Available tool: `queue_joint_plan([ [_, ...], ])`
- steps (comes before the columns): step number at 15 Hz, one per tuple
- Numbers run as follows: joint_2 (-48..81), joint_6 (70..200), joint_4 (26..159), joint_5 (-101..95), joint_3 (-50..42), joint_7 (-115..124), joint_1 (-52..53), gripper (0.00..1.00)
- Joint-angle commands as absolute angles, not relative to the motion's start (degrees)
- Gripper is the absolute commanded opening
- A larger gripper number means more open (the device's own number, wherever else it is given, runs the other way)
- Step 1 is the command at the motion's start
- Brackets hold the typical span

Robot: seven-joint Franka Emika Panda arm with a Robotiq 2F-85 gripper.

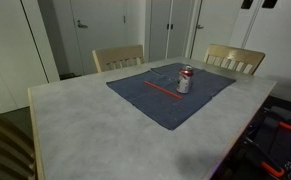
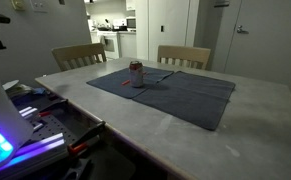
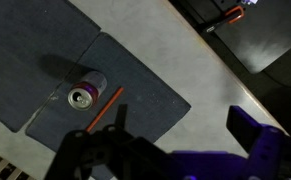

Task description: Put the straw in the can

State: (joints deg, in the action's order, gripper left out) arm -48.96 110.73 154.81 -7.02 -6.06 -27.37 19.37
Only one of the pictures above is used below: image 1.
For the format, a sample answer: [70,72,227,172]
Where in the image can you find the red plastic straw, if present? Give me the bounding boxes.
[144,80,183,100]

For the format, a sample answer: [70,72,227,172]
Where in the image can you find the red and white soda can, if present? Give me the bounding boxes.
[176,65,195,95]

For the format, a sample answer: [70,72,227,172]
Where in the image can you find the light wooden slat-back chair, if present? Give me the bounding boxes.
[0,100,38,180]
[91,44,145,74]
[203,43,266,76]

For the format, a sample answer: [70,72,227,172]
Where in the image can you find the white closet door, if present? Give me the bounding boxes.
[149,0,170,63]
[167,0,195,60]

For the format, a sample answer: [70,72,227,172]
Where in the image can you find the dark blue cloth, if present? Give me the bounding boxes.
[105,68,216,131]
[150,62,237,98]

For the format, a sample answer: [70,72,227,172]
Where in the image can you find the black clamp orange handle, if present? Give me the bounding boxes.
[263,116,291,133]
[241,136,286,179]

